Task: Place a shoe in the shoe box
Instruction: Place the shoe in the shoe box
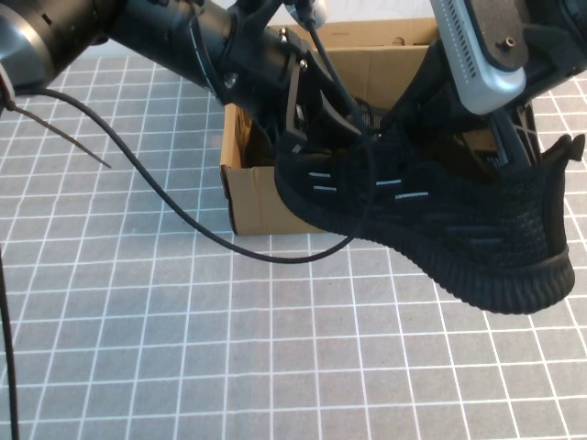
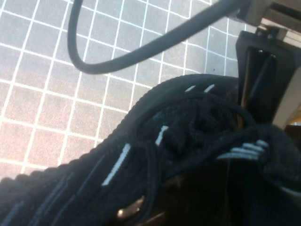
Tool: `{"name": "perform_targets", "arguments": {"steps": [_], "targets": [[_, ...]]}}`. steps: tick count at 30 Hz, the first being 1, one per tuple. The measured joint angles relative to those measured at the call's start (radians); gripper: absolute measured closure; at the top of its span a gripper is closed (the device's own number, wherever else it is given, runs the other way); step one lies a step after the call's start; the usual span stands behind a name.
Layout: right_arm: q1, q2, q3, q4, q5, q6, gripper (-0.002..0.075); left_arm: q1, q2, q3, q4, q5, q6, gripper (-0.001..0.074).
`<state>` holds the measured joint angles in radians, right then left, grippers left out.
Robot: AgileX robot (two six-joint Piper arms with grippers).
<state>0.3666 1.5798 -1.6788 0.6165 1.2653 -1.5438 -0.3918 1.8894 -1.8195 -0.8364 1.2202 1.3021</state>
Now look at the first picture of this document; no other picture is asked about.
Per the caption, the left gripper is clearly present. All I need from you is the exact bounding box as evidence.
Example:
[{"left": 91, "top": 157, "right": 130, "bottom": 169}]
[{"left": 215, "top": 8, "right": 364, "bottom": 153}]

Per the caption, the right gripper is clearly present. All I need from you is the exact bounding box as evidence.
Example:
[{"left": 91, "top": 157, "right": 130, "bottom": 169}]
[{"left": 389, "top": 39, "right": 539, "bottom": 169}]

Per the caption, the black knit sneaker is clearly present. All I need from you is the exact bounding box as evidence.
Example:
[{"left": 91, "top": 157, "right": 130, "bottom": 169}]
[
  {"left": 273, "top": 126, "right": 587, "bottom": 316},
  {"left": 247, "top": 93, "right": 400, "bottom": 166}
]

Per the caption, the brown cardboard shoe box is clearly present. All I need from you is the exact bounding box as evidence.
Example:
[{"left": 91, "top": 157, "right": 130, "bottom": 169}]
[{"left": 219, "top": 17, "right": 444, "bottom": 237}]

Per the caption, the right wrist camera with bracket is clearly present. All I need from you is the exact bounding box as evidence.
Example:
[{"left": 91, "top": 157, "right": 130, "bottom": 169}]
[{"left": 429, "top": 0, "right": 536, "bottom": 116}]

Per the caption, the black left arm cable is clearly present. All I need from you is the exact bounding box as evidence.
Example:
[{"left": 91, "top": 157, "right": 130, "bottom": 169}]
[{"left": 0, "top": 0, "right": 384, "bottom": 440}]

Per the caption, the white cable tie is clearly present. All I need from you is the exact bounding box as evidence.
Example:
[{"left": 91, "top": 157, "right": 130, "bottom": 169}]
[{"left": 0, "top": 68, "right": 113, "bottom": 170}]

